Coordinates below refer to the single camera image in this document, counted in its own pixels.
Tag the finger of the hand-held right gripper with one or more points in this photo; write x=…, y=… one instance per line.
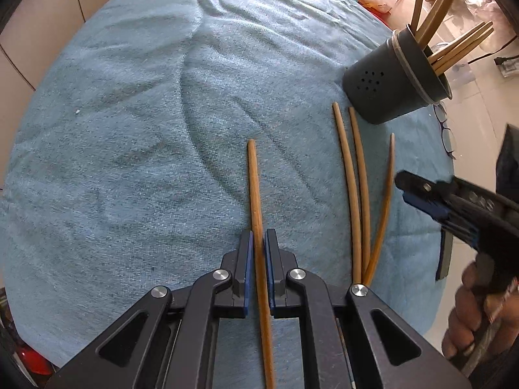
x=429, y=188
x=429, y=208

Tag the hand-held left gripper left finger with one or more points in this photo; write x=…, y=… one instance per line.
x=202, y=312

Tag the person's right hand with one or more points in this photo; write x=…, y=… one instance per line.
x=466, y=312

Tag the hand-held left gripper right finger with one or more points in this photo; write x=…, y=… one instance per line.
x=320, y=320

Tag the blue towel tablecloth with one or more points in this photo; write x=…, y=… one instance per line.
x=121, y=129

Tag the white kitchen base cabinets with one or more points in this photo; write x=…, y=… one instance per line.
x=48, y=16

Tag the black smartphone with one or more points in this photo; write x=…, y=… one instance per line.
x=445, y=259

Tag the red plastic object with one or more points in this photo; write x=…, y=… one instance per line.
x=34, y=360

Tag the black eyeglasses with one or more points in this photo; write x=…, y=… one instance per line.
x=446, y=137

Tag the black utensil holder cup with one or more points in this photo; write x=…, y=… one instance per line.
x=381, y=93

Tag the dark cloth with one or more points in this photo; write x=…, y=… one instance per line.
x=509, y=162

